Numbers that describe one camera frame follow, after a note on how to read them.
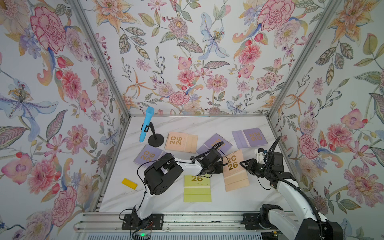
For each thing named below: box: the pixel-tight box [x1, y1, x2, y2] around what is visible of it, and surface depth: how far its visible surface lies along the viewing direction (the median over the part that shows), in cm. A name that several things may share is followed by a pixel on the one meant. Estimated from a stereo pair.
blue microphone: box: [139, 106, 155, 143], surface depth 90 cm
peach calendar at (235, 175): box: [222, 149, 250, 192], surface depth 86 cm
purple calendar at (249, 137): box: [231, 127, 269, 149], surface depth 109 cm
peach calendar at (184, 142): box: [164, 132, 198, 154], surface depth 106 cm
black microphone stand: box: [144, 122, 165, 148], surface depth 106 cm
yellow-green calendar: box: [183, 174, 212, 202], surface depth 86 cm
